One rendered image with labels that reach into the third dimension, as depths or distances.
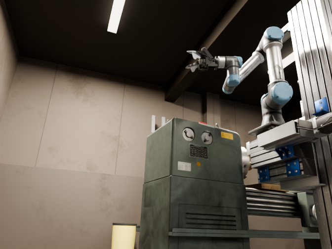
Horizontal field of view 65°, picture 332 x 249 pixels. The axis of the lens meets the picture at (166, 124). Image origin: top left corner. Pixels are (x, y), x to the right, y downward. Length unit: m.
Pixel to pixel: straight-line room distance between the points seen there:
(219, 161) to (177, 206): 0.46
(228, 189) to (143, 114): 3.21
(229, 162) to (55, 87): 3.56
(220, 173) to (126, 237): 2.36
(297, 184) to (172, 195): 0.72
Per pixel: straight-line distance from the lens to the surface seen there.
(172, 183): 1.62
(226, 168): 1.87
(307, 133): 1.42
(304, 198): 2.43
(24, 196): 4.34
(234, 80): 1.64
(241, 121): 5.76
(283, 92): 1.65
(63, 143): 4.46
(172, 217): 1.61
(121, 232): 3.92
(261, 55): 1.94
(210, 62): 1.71
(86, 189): 4.32
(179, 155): 1.68
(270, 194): 2.31
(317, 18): 1.96
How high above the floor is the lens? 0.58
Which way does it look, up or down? 21 degrees up
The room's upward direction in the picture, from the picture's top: 2 degrees clockwise
